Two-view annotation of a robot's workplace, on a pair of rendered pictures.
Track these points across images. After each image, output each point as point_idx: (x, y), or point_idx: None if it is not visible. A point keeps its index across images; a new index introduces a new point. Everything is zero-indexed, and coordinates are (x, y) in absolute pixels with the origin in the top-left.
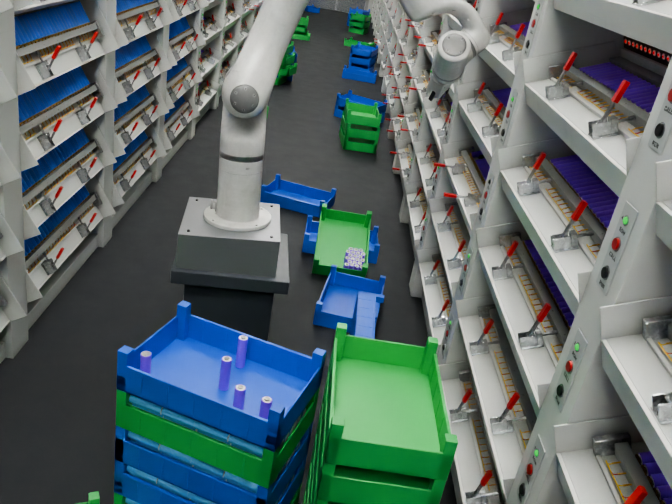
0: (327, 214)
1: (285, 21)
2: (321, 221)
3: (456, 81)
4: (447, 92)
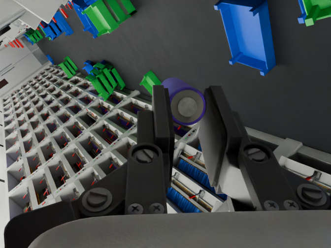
0: (310, 7)
1: None
2: (322, 7)
3: (29, 15)
4: (164, 94)
